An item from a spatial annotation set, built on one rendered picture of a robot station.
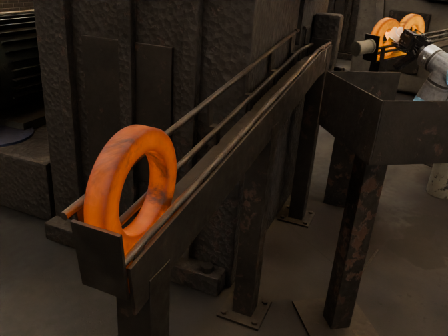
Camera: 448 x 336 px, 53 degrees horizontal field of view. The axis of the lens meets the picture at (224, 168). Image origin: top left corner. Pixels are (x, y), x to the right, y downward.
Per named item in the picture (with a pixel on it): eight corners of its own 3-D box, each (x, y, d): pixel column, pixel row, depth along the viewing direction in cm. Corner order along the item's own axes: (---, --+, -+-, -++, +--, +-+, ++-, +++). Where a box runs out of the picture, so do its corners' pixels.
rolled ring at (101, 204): (175, 109, 65) (155, 105, 66) (96, 167, 50) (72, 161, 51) (179, 211, 74) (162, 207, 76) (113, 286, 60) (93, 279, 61)
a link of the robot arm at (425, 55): (435, 69, 177) (419, 71, 172) (425, 63, 180) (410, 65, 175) (447, 49, 171) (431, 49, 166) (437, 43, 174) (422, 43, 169)
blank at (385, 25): (371, 19, 182) (378, 21, 180) (397, 15, 189) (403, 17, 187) (367, 57, 189) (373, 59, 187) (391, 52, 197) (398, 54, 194)
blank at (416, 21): (397, 16, 189) (404, 17, 187) (421, 12, 197) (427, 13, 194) (392, 52, 197) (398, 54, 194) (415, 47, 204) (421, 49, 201)
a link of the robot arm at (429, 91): (438, 112, 180) (456, 85, 173) (427, 117, 173) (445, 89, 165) (418, 99, 185) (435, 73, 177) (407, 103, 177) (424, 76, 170)
